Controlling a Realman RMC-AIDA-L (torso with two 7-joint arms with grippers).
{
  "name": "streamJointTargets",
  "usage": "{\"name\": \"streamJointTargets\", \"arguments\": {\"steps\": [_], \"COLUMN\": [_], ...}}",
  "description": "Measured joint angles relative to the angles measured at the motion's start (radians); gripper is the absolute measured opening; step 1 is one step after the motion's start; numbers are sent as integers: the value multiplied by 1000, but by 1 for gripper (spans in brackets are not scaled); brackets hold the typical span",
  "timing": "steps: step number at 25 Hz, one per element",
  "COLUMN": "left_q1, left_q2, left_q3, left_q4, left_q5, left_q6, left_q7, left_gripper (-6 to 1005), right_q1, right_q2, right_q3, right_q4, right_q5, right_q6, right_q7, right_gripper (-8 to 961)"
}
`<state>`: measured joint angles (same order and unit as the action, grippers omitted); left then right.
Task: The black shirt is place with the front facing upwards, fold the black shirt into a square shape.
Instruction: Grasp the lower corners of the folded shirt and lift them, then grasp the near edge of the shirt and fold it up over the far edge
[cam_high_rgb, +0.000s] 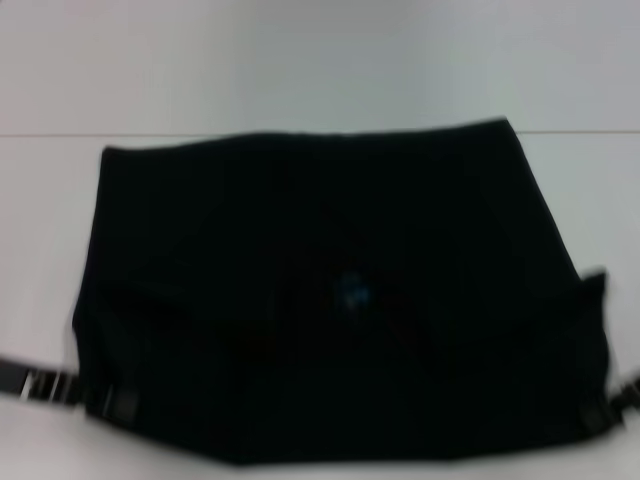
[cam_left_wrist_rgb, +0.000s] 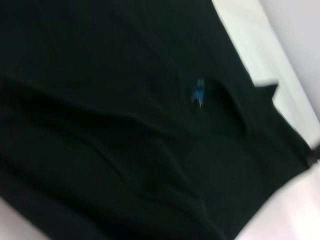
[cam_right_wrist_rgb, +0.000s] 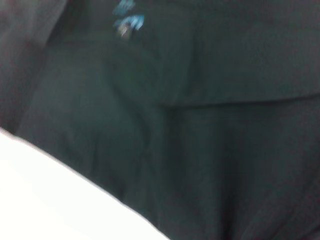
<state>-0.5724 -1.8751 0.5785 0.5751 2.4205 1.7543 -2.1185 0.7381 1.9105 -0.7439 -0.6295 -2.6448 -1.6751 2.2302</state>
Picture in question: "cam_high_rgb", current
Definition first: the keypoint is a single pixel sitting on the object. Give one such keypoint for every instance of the black shirt with FREE print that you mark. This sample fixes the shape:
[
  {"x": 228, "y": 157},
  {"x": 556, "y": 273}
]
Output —
[{"x": 340, "y": 300}]

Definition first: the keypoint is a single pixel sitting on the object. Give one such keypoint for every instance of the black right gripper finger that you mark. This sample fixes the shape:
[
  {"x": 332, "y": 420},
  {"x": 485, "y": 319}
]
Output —
[{"x": 612, "y": 405}]

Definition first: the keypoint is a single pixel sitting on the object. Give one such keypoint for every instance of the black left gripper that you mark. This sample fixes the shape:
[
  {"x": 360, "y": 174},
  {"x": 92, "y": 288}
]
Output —
[{"x": 12, "y": 372}]

